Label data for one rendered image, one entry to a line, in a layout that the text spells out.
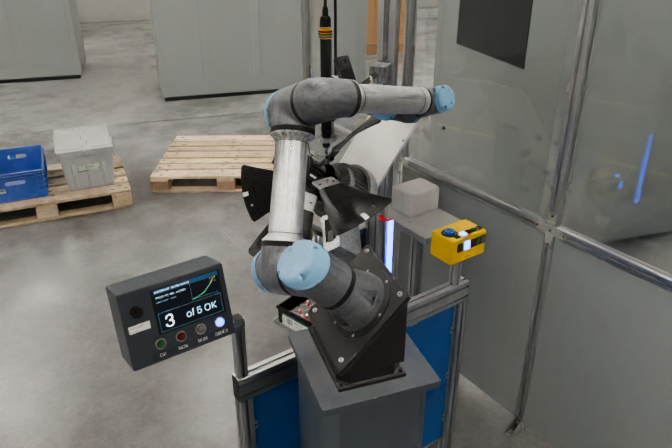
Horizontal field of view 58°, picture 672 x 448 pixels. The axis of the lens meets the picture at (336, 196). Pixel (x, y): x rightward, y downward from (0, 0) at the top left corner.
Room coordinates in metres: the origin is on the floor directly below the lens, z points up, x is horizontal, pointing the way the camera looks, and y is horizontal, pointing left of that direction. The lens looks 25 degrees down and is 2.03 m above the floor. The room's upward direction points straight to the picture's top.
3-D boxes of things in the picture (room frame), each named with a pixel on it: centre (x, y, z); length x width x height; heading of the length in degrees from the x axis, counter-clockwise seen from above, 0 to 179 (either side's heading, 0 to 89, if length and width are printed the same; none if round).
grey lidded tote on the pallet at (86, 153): (4.47, 1.97, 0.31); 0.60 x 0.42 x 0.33; 24
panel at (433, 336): (1.58, -0.09, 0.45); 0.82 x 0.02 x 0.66; 124
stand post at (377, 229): (2.23, -0.17, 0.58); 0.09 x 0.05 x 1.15; 34
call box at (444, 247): (1.80, -0.41, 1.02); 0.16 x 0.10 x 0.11; 124
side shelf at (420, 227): (2.34, -0.36, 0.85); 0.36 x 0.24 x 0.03; 34
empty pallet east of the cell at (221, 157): (4.97, 0.90, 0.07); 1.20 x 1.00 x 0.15; 91
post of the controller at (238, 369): (1.34, 0.27, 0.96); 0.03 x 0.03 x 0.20; 34
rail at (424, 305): (1.58, -0.09, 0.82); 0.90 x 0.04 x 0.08; 124
